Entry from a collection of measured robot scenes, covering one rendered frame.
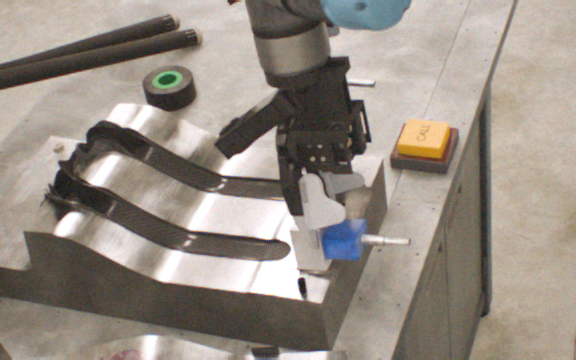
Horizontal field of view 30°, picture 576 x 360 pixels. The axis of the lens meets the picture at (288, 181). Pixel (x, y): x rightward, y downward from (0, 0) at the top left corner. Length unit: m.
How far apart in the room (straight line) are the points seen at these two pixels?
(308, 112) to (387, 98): 0.52
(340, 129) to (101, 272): 0.37
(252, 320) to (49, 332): 0.27
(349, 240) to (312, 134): 0.14
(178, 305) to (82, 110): 0.53
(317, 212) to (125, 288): 0.28
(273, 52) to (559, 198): 1.66
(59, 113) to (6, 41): 1.93
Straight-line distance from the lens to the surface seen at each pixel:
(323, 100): 1.09
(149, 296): 1.29
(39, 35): 3.63
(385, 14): 0.96
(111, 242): 1.28
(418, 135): 1.48
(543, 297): 2.41
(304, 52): 1.06
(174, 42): 1.78
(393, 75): 1.67
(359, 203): 1.34
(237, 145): 1.16
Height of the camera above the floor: 1.74
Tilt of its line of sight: 39 degrees down
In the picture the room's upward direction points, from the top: 9 degrees counter-clockwise
